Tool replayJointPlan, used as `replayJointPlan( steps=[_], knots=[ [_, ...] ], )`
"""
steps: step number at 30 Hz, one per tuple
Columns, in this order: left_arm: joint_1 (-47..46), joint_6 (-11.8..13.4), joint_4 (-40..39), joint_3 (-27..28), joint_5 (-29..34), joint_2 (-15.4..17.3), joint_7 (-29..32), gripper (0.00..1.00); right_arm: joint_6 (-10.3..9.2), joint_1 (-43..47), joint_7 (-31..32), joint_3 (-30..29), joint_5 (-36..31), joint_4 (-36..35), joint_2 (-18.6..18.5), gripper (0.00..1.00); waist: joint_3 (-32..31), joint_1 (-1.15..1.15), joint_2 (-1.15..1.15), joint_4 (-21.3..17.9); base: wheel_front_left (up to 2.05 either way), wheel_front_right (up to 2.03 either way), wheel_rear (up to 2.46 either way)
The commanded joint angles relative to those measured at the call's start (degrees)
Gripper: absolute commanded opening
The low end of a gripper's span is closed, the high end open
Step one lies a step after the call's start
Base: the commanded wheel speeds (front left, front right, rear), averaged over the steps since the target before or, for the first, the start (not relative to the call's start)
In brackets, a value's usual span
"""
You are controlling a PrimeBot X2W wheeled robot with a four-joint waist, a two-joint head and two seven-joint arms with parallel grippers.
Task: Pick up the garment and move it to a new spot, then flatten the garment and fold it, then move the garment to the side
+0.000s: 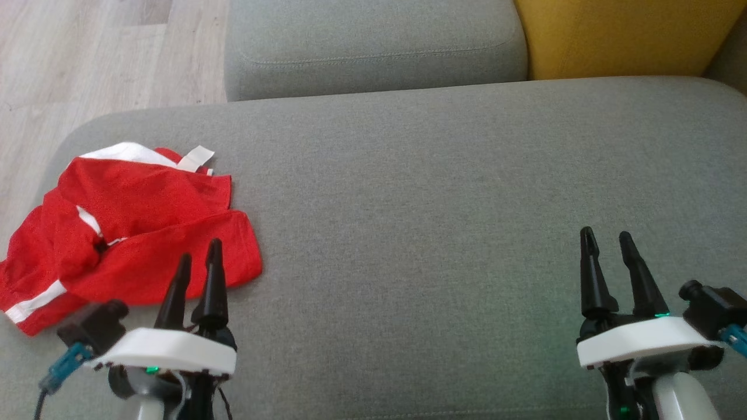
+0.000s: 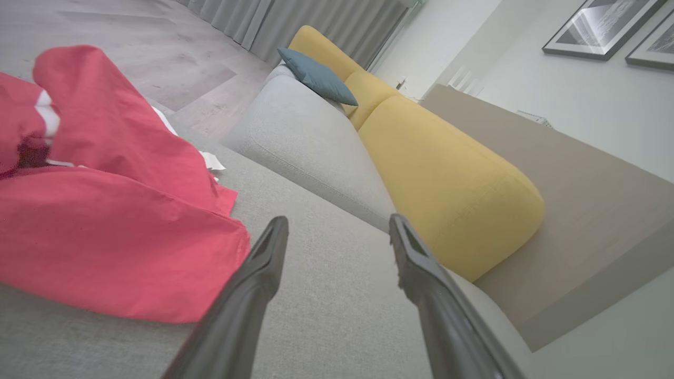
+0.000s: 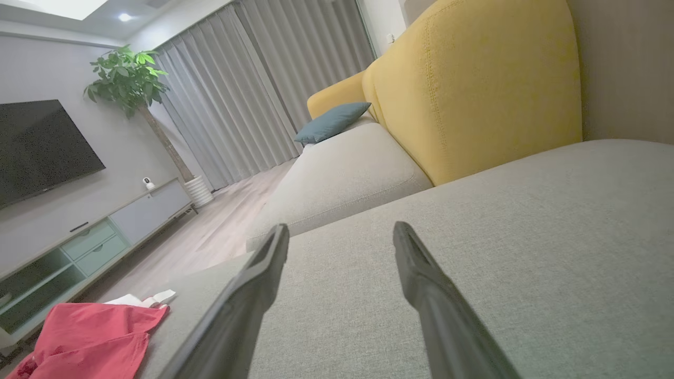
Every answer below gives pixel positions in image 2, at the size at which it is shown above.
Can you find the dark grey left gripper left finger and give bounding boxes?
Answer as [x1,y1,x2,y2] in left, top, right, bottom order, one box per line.
[161,216,290,379]

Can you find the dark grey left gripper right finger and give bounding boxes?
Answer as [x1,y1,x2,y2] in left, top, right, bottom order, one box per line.
[389,213,527,379]

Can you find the red Bulls basketball jersey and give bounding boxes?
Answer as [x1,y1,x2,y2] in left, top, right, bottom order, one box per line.
[0,45,251,323]

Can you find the red shorts with white stripes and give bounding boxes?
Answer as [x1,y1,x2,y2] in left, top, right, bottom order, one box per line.
[0,73,61,175]

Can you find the grey sofa cushion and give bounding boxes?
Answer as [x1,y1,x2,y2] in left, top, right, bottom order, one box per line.
[0,113,533,379]

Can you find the yellow sofa backrest cushion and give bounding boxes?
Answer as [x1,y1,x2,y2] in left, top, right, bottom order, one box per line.
[358,95,546,283]
[288,25,402,131]

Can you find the grey fabric sofa seat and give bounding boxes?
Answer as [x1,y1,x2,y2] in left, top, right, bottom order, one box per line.
[225,63,397,233]

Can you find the blue throw pillow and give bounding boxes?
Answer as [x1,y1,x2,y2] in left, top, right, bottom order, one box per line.
[277,47,359,107]

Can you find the grey pleated curtain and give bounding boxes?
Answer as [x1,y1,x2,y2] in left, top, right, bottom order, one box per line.
[176,0,422,70]

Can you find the taupe wall panel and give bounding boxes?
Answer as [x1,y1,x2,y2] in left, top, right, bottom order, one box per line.
[421,84,674,353]

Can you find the black framed wall picture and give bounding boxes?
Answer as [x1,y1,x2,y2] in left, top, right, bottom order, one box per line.
[542,0,667,62]
[625,11,674,72]

